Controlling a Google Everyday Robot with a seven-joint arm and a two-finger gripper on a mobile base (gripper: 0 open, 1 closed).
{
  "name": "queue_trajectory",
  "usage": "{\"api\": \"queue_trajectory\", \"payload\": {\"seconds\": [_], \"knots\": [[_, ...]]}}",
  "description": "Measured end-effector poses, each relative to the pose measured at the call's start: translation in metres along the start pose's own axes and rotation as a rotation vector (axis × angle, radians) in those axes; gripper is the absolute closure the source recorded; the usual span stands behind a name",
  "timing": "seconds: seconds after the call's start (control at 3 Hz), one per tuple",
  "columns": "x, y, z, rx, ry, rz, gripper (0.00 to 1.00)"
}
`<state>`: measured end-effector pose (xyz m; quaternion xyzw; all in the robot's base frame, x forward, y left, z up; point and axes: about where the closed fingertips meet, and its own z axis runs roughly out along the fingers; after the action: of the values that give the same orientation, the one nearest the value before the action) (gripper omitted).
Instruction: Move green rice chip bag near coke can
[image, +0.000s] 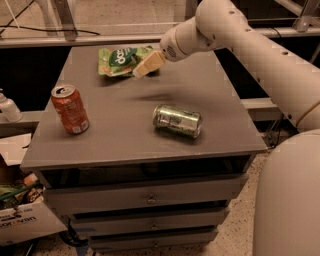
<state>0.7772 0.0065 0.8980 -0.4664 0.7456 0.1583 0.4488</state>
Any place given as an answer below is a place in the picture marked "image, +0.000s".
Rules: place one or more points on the white plastic bottle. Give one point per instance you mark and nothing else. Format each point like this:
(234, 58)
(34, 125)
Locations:
(9, 109)

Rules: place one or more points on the red coke can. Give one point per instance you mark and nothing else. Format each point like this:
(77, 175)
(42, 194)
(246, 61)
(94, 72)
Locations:
(68, 104)

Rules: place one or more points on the bottom grey drawer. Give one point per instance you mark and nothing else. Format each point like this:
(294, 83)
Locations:
(154, 240)

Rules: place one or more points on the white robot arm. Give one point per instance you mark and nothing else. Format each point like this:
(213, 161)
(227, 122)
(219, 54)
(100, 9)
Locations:
(287, 208)

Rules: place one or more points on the green rice chip bag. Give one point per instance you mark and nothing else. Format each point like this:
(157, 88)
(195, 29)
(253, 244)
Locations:
(121, 62)

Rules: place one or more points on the grey drawer cabinet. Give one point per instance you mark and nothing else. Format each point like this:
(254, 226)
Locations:
(123, 146)

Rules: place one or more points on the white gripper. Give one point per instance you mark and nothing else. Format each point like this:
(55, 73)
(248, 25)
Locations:
(170, 47)

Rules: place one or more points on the green soda can lying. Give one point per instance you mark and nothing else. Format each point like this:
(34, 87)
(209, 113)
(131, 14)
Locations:
(174, 119)

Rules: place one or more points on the top grey drawer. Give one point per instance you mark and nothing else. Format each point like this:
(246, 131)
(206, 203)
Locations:
(146, 194)

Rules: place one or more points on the white cardboard box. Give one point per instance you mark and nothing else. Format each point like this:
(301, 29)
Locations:
(27, 221)

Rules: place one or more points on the metal frame rail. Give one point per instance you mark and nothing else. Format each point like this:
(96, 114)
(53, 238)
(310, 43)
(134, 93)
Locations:
(5, 43)

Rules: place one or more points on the middle grey drawer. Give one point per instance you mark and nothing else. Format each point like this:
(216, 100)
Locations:
(153, 221)

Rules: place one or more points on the grey drawer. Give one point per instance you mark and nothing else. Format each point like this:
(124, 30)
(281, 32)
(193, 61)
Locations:
(153, 221)
(146, 194)
(154, 240)

